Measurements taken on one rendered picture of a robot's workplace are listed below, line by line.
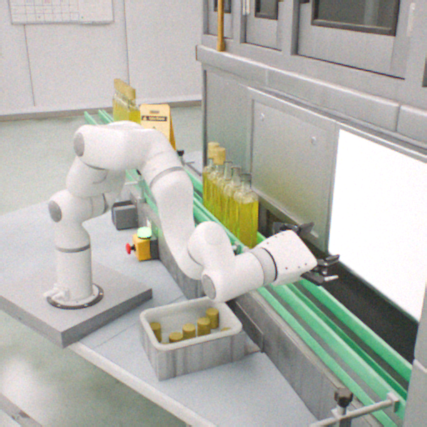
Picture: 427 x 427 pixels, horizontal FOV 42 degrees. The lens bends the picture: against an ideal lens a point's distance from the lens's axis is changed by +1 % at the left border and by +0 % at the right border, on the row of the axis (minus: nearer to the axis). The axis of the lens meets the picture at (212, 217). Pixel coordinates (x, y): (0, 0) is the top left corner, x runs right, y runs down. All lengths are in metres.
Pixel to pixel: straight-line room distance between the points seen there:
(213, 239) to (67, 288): 0.63
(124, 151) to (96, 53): 6.27
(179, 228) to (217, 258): 0.16
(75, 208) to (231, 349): 0.53
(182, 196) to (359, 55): 0.51
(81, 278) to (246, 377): 0.52
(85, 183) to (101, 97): 6.08
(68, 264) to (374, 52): 0.92
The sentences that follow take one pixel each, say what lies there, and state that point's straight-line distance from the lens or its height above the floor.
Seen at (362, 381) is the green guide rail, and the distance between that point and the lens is 1.13.
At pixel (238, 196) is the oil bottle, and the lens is 1.51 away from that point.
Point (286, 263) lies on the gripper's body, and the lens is 1.12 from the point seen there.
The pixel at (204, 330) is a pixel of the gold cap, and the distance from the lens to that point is 1.45.
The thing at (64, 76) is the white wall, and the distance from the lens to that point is 7.35.
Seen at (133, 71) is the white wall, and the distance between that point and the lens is 7.51.
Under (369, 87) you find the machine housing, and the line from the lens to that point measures 1.28.
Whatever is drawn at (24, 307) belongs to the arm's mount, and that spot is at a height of 0.80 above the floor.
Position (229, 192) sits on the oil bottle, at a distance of 1.55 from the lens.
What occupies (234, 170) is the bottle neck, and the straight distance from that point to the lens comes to 1.54.
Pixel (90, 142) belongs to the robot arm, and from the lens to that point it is 1.21.
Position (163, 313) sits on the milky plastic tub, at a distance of 1.47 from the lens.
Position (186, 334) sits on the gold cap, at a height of 0.80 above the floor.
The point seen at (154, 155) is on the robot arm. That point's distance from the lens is 1.16.
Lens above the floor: 1.62
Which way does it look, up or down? 23 degrees down
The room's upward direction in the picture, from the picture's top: straight up
